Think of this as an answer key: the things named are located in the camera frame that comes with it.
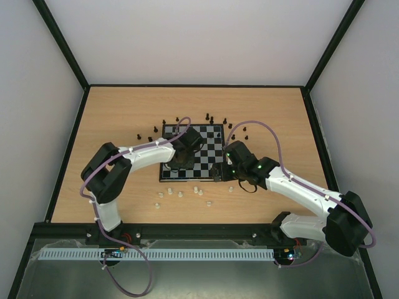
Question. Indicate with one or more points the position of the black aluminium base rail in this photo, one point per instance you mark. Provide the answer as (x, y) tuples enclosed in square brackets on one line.
[(137, 234)]

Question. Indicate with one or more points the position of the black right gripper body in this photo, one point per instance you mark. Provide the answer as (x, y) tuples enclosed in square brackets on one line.
[(222, 171)]

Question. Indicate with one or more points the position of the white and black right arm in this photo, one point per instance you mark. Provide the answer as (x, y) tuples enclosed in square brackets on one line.
[(340, 220)]

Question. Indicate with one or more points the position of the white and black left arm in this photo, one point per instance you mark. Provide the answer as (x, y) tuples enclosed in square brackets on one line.
[(105, 175)]

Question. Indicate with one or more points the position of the black enclosure frame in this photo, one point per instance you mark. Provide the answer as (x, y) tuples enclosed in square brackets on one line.
[(204, 91)]

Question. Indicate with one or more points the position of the black and silver chessboard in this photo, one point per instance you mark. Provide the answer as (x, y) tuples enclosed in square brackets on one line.
[(210, 153)]

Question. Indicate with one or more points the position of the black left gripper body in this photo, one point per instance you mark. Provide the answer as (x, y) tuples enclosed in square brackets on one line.
[(186, 164)]

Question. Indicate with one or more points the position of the light blue slotted cable duct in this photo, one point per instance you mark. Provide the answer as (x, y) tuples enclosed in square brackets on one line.
[(159, 254)]

